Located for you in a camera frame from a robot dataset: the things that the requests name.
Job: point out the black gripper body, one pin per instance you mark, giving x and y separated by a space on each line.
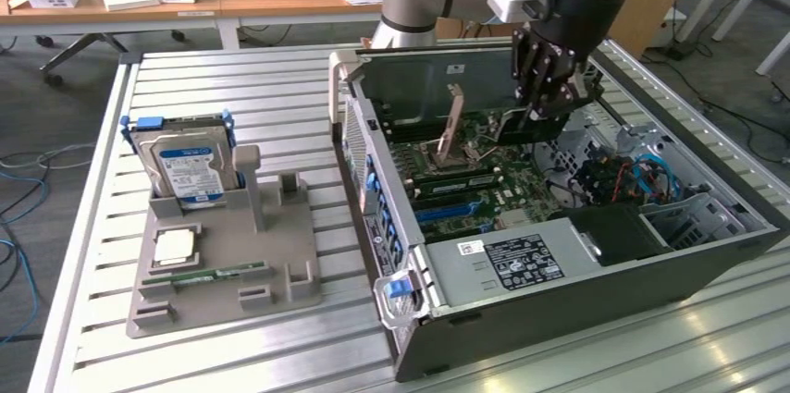
581 18

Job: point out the black graphics card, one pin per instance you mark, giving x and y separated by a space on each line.
454 120

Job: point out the wooden cabinet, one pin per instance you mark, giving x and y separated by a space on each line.
666 9

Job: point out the green motherboard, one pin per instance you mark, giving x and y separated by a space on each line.
518 180

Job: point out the CPU socket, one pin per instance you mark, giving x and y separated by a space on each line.
466 163

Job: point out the green RAM stick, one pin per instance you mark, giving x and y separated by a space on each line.
198 275
457 184

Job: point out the blue expansion slot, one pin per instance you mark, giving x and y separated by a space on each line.
447 212

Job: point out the silver disk bay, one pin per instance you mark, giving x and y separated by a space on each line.
704 222

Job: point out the grey power supply unit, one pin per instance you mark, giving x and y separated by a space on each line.
457 273

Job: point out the black open PC case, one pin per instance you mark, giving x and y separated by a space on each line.
555 310

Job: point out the blue case latch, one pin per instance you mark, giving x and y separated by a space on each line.
398 286

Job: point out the grey plastic parts rack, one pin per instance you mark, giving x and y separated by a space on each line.
228 254

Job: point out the silver CPU chip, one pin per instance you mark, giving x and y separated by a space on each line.
174 247

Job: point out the black wheeled chair base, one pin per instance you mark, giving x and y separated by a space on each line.
80 48

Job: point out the white table frame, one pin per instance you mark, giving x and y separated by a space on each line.
702 0

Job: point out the hard disk with blue bracket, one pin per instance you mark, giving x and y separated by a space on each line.
186 166

